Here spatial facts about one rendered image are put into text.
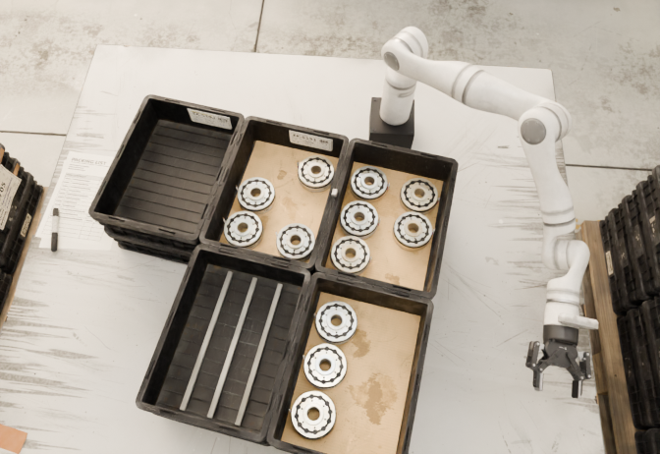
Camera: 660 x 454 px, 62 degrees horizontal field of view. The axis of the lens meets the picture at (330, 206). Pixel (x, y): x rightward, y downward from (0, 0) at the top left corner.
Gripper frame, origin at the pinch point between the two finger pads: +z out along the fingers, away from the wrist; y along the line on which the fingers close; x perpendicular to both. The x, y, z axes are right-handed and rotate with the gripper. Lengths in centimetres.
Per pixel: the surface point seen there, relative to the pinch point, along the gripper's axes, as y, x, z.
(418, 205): 30, -22, -42
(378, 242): 38, -25, -31
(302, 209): 60, -32, -36
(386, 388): 33.0, -17.9, 6.0
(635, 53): -102, -102, -179
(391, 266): 34.5, -23.4, -24.3
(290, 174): 65, -35, -47
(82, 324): 110, -51, 4
